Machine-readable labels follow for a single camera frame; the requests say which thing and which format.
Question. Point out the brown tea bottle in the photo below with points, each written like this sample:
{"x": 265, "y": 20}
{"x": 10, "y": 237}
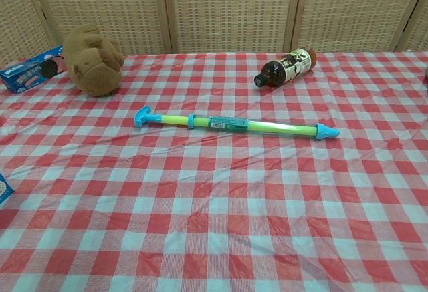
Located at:
{"x": 284, "y": 69}

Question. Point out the woven wooden folding screen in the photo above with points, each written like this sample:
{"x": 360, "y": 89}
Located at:
{"x": 227, "y": 11}

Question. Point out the green blue water pump toy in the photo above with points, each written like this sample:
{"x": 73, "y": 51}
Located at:
{"x": 234, "y": 123}

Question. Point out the small blue printed box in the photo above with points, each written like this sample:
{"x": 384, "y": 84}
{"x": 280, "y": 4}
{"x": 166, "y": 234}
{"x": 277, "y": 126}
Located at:
{"x": 4, "y": 191}

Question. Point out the red white checkered tablecloth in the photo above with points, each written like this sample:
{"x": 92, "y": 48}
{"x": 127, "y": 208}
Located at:
{"x": 214, "y": 205}

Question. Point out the brown plush toy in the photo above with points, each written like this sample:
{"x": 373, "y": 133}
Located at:
{"x": 93, "y": 65}

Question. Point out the blue cookie box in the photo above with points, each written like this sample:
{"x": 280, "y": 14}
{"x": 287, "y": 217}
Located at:
{"x": 20, "y": 79}

